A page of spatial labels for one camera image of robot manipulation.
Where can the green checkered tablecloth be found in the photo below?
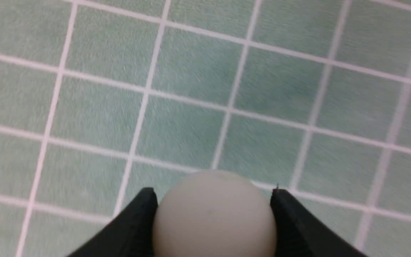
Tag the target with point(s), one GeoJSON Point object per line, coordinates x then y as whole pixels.
{"type": "Point", "coordinates": [99, 98]}

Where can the white table-tennis ball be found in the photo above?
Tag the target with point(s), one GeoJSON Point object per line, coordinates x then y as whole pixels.
{"type": "Point", "coordinates": [214, 214]}

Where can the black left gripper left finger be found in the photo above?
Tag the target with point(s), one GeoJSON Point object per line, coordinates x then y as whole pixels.
{"type": "Point", "coordinates": [130, 234]}

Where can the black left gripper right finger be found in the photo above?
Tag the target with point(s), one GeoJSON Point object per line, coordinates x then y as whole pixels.
{"type": "Point", "coordinates": [302, 234]}

